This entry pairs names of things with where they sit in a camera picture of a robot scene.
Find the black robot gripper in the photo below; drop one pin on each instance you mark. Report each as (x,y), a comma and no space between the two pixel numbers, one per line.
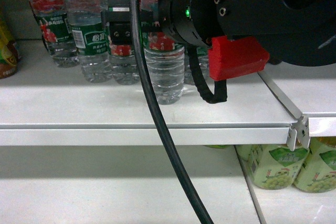
(189,22)

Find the water bottle green label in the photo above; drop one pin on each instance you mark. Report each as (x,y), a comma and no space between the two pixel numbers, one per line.
(164,57)

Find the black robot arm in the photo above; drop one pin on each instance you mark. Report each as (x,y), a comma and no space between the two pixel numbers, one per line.
(298,32)

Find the water bottle barcode label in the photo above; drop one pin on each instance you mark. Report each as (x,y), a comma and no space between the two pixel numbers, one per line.
(84,17)

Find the water bottle far left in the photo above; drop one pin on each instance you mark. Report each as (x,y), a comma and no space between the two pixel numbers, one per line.
(52,20)

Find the lower white shelf board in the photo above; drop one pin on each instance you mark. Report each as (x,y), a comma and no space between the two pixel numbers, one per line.
(119,184)

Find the white right shelf board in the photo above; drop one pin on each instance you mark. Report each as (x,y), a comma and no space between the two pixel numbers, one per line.
(308,94)

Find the yellow brown drink bottle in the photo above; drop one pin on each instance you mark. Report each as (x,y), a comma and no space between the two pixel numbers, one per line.
(9,52)

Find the green grape drink bottle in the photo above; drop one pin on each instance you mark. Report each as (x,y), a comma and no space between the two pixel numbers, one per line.
(317,174)
(272,166)

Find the green grape drink right bottle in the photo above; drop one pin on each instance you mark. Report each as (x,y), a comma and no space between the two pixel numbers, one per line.
(317,174)

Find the red camera mount block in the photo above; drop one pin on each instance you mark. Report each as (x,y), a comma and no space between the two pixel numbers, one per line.
(235,58)

